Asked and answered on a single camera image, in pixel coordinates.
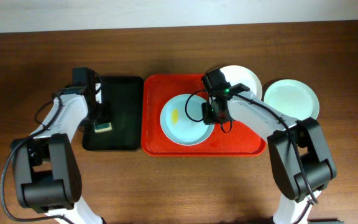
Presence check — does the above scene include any pale green plate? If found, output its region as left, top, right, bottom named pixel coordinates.
left=264, top=79, right=320, bottom=120

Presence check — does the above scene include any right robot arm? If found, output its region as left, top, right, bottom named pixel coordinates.
left=201, top=69, right=337, bottom=223

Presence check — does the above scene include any green and yellow sponge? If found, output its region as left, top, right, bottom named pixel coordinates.
left=94, top=123, right=112, bottom=133

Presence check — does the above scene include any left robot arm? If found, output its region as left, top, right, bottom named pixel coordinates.
left=2, top=67, right=112, bottom=223

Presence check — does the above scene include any red plastic tray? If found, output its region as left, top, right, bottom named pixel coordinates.
left=141, top=74, right=266, bottom=157

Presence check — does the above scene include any light blue plate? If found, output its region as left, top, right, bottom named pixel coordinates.
left=160, top=94, right=214, bottom=146

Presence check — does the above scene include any black rectangular tray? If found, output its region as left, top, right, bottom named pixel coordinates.
left=82, top=77, right=144, bottom=151

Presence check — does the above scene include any white plate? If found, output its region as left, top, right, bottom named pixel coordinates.
left=219, top=65, right=262, bottom=100

